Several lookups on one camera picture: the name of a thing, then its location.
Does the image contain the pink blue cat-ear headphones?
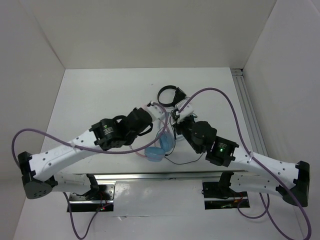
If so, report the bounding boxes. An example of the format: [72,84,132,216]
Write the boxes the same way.
[135,120,175,162]

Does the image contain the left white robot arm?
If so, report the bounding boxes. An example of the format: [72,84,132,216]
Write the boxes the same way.
[18,107,156,200]

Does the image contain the teal white cat-ear headphones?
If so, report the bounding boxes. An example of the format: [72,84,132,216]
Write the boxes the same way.
[171,109,198,141]

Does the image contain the black on-ear headphones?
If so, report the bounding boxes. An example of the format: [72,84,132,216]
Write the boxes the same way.
[157,85,187,108]

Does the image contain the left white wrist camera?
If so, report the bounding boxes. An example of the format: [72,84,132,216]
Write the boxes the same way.
[144,101,165,122]

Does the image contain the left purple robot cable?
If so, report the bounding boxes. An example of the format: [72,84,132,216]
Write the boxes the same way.
[11,101,170,240]

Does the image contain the aluminium side rail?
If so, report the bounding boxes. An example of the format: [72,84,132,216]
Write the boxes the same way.
[230,68,268,156]

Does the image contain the aluminium front rail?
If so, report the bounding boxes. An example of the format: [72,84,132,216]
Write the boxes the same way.
[74,170,245,185]

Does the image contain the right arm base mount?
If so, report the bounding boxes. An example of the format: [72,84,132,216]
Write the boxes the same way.
[201,181,250,210]

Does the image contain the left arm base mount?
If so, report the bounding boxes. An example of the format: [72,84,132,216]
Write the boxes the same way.
[68,174,116,213]

